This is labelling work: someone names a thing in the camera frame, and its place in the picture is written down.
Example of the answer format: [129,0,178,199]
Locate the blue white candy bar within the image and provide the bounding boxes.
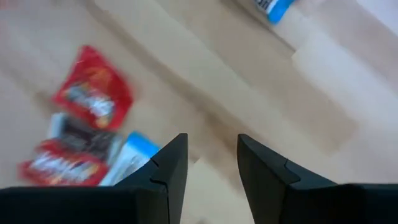
[99,131,162,187]
[253,0,298,26]

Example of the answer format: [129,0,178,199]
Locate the brown candy bar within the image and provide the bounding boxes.
[48,112,125,162]

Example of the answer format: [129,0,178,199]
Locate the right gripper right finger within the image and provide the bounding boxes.
[237,133,398,224]

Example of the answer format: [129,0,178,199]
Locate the red candy packet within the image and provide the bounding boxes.
[51,45,134,131]
[17,139,110,187]

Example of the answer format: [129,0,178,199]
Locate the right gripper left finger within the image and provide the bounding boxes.
[0,133,189,224]

